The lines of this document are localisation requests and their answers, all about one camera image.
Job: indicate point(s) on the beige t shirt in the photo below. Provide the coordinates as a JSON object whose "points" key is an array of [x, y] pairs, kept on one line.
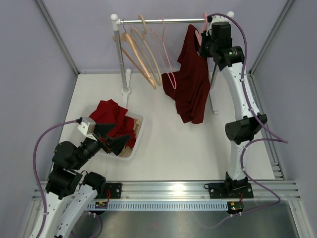
{"points": [[131, 127]]}

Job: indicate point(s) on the dark maroon t shirt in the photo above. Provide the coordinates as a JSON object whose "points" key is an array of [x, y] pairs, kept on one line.
{"points": [[189, 87]]}

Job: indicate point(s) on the thick pink plastic hanger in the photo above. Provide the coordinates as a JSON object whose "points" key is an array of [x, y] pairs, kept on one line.
{"points": [[198, 34]]}

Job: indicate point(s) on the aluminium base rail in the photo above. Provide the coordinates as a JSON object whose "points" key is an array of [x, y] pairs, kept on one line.
{"points": [[194, 191]]}

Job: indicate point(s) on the beige wooden hanger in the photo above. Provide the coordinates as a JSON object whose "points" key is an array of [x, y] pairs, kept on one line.
{"points": [[148, 50]]}

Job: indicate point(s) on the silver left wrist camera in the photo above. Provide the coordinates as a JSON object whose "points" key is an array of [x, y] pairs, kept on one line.
{"points": [[86, 127]]}

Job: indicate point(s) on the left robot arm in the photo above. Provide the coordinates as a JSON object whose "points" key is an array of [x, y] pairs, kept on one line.
{"points": [[68, 192]]}

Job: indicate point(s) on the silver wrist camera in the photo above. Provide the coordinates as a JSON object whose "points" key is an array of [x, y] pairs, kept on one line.
{"points": [[216, 18], [86, 127]]}

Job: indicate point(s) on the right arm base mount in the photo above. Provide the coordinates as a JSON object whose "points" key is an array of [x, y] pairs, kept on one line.
{"points": [[229, 190]]}

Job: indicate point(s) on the thin pink wire hanger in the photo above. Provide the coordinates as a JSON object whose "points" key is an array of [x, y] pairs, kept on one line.
{"points": [[166, 62]]}

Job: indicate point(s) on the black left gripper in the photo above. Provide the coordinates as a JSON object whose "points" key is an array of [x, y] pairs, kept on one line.
{"points": [[116, 144]]}

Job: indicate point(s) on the bright red t shirt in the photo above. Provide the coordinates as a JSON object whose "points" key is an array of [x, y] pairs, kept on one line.
{"points": [[109, 112]]}

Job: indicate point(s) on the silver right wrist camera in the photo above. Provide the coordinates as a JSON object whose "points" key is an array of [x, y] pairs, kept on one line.
{"points": [[216, 18]]}

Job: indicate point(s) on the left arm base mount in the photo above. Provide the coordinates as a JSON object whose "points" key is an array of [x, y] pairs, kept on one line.
{"points": [[111, 189]]}

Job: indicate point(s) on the white slotted cable duct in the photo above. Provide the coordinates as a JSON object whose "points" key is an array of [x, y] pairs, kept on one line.
{"points": [[159, 206]]}

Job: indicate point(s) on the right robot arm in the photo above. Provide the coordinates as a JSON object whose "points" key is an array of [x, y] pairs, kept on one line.
{"points": [[229, 60]]}

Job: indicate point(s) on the light wood hanger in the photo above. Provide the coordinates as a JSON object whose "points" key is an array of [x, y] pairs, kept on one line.
{"points": [[136, 64]]}

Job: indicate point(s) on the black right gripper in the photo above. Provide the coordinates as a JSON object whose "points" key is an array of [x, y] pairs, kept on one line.
{"points": [[204, 38]]}

